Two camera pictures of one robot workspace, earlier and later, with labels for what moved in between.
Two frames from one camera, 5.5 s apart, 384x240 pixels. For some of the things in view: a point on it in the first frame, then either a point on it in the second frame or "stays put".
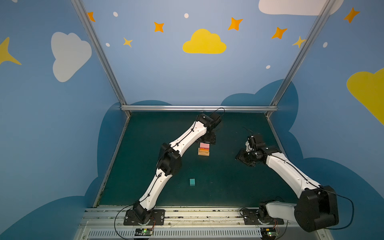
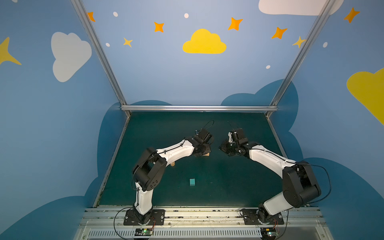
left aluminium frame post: [103, 54] stays put
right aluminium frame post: [273, 108] stays put
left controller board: [143, 232] stays put
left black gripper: [210, 138] -> [203, 145]
